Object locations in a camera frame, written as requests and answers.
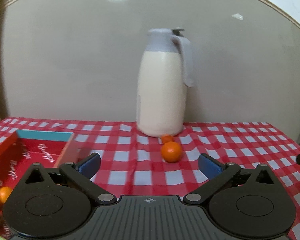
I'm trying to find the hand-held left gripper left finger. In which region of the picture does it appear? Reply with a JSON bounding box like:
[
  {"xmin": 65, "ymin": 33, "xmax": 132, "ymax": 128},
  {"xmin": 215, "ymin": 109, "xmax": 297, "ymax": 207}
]
[{"xmin": 24, "ymin": 152, "xmax": 118, "ymax": 205}]

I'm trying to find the round orange mandarin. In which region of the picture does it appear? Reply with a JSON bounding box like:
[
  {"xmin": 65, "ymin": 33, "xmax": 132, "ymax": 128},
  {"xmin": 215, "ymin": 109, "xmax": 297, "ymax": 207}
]
[{"xmin": 161, "ymin": 142, "xmax": 182, "ymax": 162}]

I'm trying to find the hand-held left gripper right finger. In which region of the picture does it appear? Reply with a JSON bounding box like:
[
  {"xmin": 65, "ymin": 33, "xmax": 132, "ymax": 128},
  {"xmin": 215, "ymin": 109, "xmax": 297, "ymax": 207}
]
[{"xmin": 183, "ymin": 153, "xmax": 275, "ymax": 205}]

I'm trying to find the large orange mandarin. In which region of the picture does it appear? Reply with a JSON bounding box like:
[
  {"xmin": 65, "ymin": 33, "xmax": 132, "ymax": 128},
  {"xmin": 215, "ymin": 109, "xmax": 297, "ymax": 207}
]
[{"xmin": 0, "ymin": 186, "xmax": 13, "ymax": 203}]

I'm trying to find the red checkered tablecloth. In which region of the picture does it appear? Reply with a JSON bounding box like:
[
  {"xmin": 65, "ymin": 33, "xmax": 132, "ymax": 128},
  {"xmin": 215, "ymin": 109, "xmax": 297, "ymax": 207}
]
[{"xmin": 0, "ymin": 117, "xmax": 300, "ymax": 240}]

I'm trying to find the white thermos jug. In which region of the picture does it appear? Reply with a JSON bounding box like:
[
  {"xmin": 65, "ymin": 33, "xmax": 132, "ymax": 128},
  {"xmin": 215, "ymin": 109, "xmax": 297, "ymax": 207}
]
[{"xmin": 136, "ymin": 27, "xmax": 195, "ymax": 138}]

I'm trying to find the red cardboard box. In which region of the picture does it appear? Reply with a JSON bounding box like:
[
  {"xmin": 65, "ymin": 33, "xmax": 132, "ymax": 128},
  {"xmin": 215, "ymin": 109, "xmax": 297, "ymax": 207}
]
[{"xmin": 0, "ymin": 130, "xmax": 75, "ymax": 240}]

